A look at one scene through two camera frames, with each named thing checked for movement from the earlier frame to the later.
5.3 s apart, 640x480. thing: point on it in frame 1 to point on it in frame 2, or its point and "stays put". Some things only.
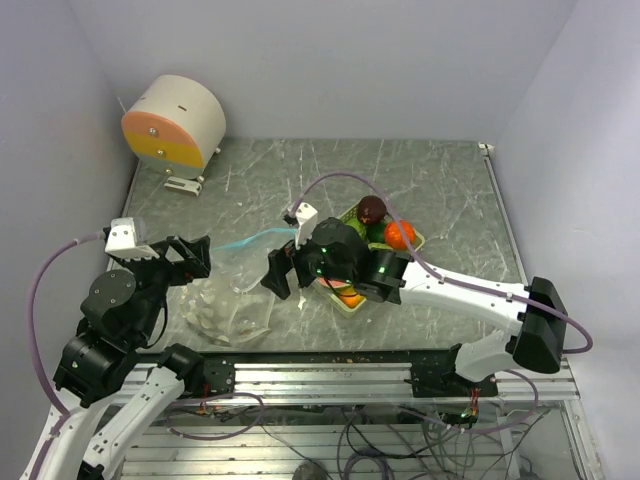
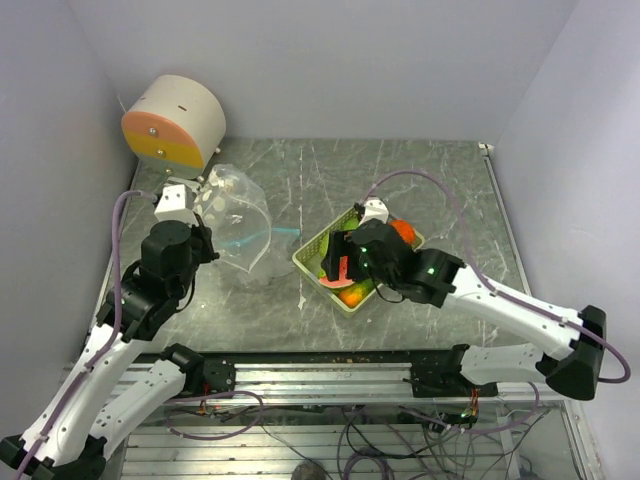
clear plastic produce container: x=224 y=315 to x=236 y=214
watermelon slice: x=335 y=283 stays put
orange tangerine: x=393 y=236 stays put
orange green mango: x=350 y=297 stays put
